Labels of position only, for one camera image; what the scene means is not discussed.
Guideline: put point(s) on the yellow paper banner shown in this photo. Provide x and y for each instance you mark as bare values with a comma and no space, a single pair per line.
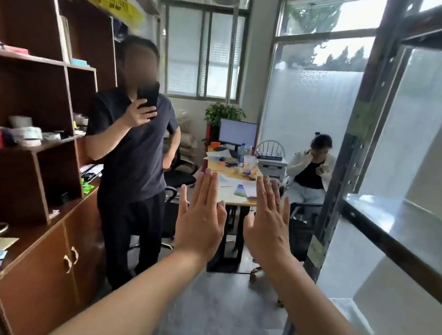
109,2

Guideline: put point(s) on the clear plastic water bottle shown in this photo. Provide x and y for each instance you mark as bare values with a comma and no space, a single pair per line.
242,154

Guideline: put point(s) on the computer monitor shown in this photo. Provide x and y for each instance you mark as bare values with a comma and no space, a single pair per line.
237,133

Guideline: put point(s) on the grey metal shelf rack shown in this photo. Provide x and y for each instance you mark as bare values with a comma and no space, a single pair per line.
355,130

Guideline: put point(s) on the black smartphone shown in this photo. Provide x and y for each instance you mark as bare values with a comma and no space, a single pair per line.
148,93

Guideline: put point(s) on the person's left hand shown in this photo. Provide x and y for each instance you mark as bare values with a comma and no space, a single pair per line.
199,223

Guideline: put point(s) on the person's right hand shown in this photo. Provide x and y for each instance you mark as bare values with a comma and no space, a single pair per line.
269,232

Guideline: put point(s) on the small green object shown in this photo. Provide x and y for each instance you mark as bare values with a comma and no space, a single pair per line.
86,187

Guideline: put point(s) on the person's left forearm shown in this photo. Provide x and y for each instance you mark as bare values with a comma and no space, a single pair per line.
133,308

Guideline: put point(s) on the brown wooden cabinet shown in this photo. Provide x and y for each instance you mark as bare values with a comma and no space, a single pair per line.
38,291

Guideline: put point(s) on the scattered white documents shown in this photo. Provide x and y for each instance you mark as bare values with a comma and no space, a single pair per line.
225,182

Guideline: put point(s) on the grey desktop printer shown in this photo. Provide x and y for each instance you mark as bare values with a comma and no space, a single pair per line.
271,168

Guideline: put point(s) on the person's right forearm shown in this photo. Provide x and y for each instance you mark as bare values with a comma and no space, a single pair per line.
325,333

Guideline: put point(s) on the pale green paper label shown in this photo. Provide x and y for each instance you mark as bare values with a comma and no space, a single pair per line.
316,251

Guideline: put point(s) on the window with white blinds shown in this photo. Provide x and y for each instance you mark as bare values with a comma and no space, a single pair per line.
184,47

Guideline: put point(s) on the light wooden desk black legs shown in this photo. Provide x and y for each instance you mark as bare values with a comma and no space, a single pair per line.
224,265

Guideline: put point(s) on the large frosted glass window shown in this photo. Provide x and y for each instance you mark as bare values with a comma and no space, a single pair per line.
310,104

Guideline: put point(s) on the black office chair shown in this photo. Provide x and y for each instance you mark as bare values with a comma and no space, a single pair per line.
301,233
179,178
169,215

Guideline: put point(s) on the potted green plant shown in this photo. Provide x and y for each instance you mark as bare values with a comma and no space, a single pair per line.
224,111

